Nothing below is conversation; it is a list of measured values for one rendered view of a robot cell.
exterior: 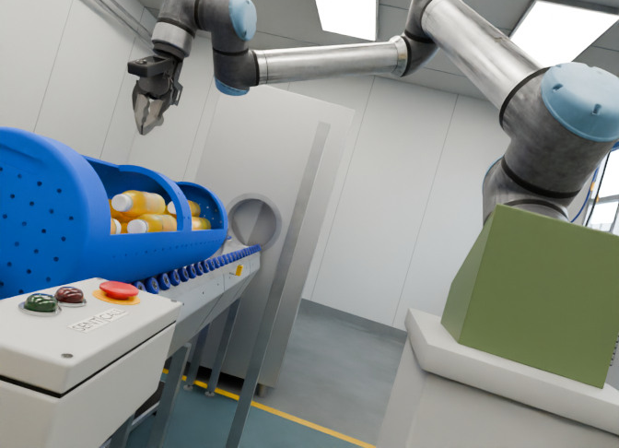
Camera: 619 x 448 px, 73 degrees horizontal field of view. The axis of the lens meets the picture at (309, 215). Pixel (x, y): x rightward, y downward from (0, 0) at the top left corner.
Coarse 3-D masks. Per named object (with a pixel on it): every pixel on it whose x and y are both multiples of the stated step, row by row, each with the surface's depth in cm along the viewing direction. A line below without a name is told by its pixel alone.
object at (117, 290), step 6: (102, 282) 40; (108, 282) 40; (114, 282) 41; (120, 282) 41; (102, 288) 39; (108, 288) 39; (114, 288) 39; (120, 288) 39; (126, 288) 40; (132, 288) 41; (108, 294) 40; (114, 294) 39; (120, 294) 39; (126, 294) 39; (132, 294) 40; (120, 300) 40
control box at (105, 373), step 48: (96, 288) 41; (0, 336) 26; (48, 336) 28; (96, 336) 30; (144, 336) 36; (0, 384) 25; (48, 384) 25; (96, 384) 29; (144, 384) 40; (0, 432) 25; (48, 432) 25; (96, 432) 32
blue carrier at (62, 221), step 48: (0, 144) 60; (48, 144) 60; (0, 192) 60; (48, 192) 60; (96, 192) 63; (192, 192) 147; (0, 240) 60; (48, 240) 60; (96, 240) 62; (144, 240) 79; (192, 240) 109; (0, 288) 60; (48, 288) 60
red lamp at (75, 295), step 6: (60, 288) 35; (66, 288) 35; (72, 288) 35; (54, 294) 35; (60, 294) 34; (66, 294) 34; (72, 294) 35; (78, 294) 35; (60, 300) 34; (66, 300) 34; (72, 300) 35; (78, 300) 35
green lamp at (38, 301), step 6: (36, 294) 32; (42, 294) 32; (48, 294) 32; (30, 300) 31; (36, 300) 31; (42, 300) 31; (48, 300) 31; (54, 300) 32; (30, 306) 31; (36, 306) 31; (42, 306) 31; (48, 306) 31; (54, 306) 32
